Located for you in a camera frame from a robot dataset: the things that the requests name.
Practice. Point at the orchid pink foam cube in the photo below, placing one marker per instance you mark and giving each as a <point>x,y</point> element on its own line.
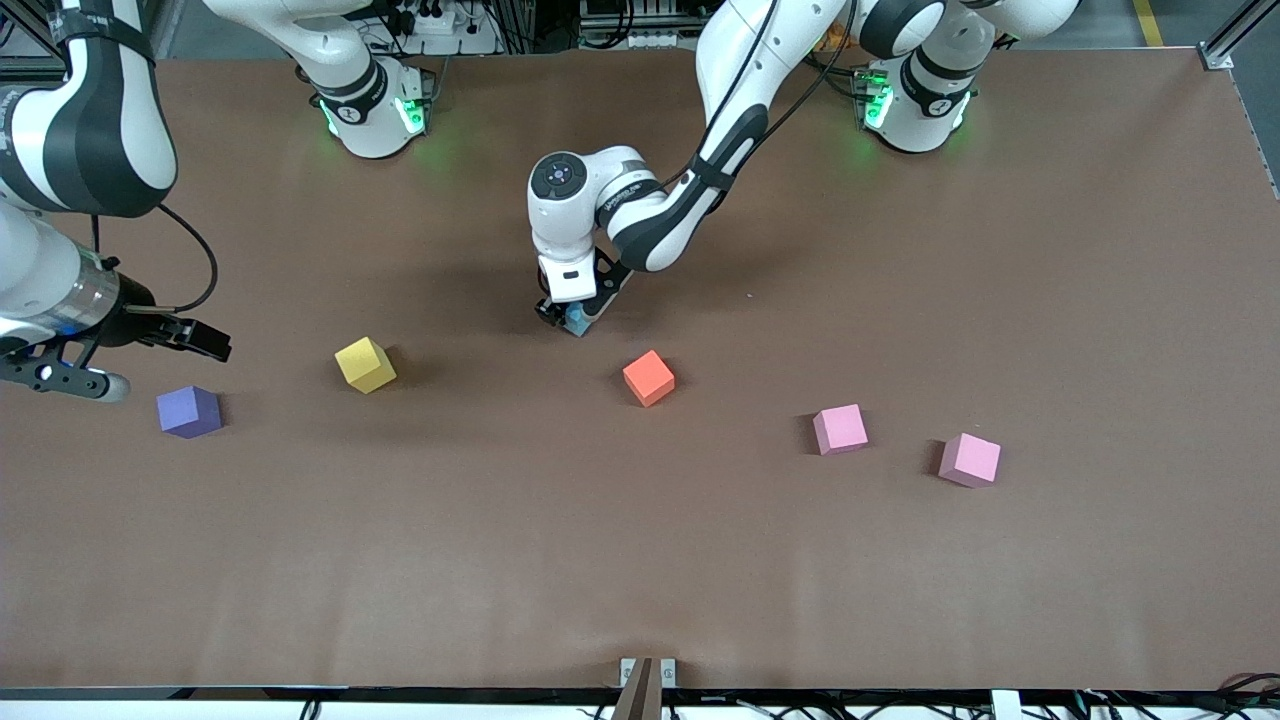
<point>970,460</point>

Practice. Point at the purple foam cube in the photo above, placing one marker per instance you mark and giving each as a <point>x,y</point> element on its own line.
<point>188,412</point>

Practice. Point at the brown table cover mat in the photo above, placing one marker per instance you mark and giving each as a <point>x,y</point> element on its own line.
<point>640,550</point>

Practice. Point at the aluminium frame profile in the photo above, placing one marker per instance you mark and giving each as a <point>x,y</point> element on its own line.
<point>1240,30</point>

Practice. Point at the blue foam cube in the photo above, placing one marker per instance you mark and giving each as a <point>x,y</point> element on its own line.
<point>578,322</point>

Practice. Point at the yellow foam cube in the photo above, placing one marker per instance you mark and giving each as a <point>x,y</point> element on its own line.
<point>364,365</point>

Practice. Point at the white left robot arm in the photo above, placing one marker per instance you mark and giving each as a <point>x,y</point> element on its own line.
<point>565,225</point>

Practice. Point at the grey equipment rack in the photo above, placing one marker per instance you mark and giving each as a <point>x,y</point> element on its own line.
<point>640,20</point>

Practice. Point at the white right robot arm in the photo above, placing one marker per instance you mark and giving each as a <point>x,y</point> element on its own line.
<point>375,130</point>

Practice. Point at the white power strip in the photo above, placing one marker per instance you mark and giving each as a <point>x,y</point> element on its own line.
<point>440,30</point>

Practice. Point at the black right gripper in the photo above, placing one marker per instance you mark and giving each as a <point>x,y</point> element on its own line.
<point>137,325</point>

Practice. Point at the brown upright bar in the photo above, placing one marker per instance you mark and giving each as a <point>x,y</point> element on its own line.
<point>638,700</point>

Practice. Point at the orange foam cube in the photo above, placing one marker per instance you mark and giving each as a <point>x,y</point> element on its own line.
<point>649,378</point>

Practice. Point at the small metal clamp bracket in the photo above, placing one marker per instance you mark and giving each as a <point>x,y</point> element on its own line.
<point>628,672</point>
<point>668,672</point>

